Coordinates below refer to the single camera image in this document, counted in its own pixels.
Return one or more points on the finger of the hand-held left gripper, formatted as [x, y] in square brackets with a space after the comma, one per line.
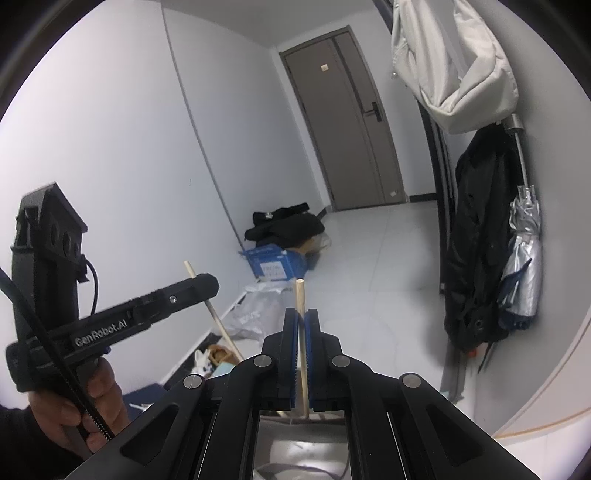
[184, 295]

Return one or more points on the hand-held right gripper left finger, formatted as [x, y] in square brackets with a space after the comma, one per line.
[292, 360]

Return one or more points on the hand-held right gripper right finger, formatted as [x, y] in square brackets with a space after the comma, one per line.
[313, 360]

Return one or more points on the single wooden chopstick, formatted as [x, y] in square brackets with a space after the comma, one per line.
[221, 325]
[300, 300]

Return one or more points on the white grey utensil holder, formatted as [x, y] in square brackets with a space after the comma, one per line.
[300, 452]

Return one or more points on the person's left forearm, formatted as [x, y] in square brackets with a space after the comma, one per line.
[51, 436]

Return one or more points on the white shoulder bag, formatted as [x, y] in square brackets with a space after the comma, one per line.
[452, 69]

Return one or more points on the person's left hand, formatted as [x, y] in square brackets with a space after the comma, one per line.
[46, 410]

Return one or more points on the clear plastic bag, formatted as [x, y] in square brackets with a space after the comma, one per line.
[258, 314]

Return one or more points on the brown slipper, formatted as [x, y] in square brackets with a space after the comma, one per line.
[226, 353]

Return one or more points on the white plush slipper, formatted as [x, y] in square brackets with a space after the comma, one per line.
[203, 362]

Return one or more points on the blue cardboard box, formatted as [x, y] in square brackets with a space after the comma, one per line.
[272, 265]

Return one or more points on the blue stool white logo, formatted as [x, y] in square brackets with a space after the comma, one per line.
[143, 394]

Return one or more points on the brown cardboard box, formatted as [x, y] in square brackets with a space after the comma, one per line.
[318, 244]

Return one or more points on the pile of black clothes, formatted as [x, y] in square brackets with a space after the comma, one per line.
[286, 226]

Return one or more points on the black jacket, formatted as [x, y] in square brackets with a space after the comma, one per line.
[475, 240]

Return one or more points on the brown door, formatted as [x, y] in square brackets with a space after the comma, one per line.
[351, 138]

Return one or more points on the silver folding umbrella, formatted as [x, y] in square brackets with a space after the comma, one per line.
[524, 258]

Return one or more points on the black vertical frame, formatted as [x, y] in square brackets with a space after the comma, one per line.
[441, 184]

